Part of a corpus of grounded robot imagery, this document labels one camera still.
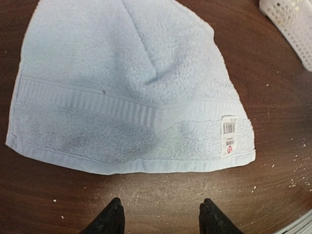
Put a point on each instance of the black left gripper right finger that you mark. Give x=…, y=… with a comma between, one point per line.
x=213, y=221

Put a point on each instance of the light blue towel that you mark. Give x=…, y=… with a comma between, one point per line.
x=126, y=86

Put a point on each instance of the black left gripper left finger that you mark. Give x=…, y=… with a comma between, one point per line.
x=111, y=220

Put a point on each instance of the aluminium front rail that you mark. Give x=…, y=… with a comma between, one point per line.
x=303, y=225

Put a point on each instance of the white perforated plastic basket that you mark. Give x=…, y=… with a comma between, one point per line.
x=293, y=18

